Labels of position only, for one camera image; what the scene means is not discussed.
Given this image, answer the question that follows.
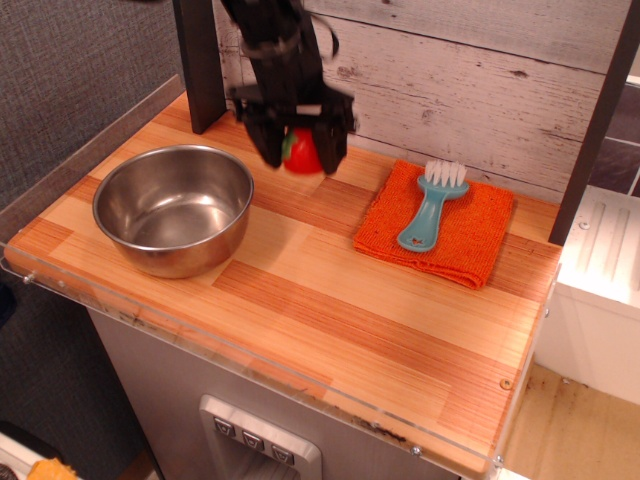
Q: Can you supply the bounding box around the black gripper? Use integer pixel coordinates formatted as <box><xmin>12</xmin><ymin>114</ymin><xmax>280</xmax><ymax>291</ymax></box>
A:
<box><xmin>229</xmin><ymin>29</ymin><xmax>356</xmax><ymax>175</ymax></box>

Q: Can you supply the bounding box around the red toy strawberry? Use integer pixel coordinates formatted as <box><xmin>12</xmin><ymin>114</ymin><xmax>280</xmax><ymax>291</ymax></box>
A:
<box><xmin>281</xmin><ymin>128</ymin><xmax>323</xmax><ymax>175</ymax></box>

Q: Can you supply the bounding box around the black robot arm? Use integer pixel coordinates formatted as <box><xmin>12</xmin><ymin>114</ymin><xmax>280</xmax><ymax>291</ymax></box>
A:
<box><xmin>223</xmin><ymin>1</ymin><xmax>356</xmax><ymax>175</ymax></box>

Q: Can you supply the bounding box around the stainless steel bowl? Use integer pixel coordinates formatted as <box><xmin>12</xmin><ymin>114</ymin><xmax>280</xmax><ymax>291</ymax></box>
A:
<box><xmin>92</xmin><ymin>145</ymin><xmax>254</xmax><ymax>279</ymax></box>

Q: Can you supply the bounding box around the teal scrub brush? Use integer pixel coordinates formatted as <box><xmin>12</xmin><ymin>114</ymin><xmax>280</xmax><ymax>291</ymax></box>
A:
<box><xmin>397</xmin><ymin>160</ymin><xmax>470</xmax><ymax>253</ymax></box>

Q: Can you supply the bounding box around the orange folded cloth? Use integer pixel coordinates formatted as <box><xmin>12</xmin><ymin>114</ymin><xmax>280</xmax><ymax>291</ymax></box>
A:
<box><xmin>353</xmin><ymin>160</ymin><xmax>514</xmax><ymax>290</ymax></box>

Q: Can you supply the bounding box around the clear acrylic table guard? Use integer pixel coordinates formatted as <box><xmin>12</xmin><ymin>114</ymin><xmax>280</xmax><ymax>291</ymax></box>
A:
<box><xmin>6</xmin><ymin>234</ymin><xmax>559</xmax><ymax>479</ymax></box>

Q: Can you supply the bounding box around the silver dispenser panel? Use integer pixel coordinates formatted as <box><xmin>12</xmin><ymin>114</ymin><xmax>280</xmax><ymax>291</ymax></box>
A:
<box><xmin>199</xmin><ymin>395</ymin><xmax>323</xmax><ymax>479</ymax></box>

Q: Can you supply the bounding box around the yellow object bottom left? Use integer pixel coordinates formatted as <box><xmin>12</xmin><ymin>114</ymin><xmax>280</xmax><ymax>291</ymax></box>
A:
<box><xmin>26</xmin><ymin>458</ymin><xmax>78</xmax><ymax>480</ymax></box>

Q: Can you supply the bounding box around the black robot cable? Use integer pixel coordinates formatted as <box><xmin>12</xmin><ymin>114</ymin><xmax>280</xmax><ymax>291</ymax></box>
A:
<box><xmin>309</xmin><ymin>12</ymin><xmax>341</xmax><ymax>62</ymax></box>

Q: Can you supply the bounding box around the dark grey left post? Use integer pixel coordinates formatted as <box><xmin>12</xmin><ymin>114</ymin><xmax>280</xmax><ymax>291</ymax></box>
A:
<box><xmin>172</xmin><ymin>0</ymin><xmax>227</xmax><ymax>134</ymax></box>

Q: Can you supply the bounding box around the dark grey post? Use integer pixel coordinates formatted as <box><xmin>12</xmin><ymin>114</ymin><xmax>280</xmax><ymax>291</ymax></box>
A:
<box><xmin>172</xmin><ymin>0</ymin><xmax>227</xmax><ymax>134</ymax></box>
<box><xmin>548</xmin><ymin>0</ymin><xmax>639</xmax><ymax>246</ymax></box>

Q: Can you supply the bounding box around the dark grey right post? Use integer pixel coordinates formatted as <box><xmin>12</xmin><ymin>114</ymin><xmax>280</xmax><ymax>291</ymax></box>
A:
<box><xmin>548</xmin><ymin>0</ymin><xmax>639</xmax><ymax>246</ymax></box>

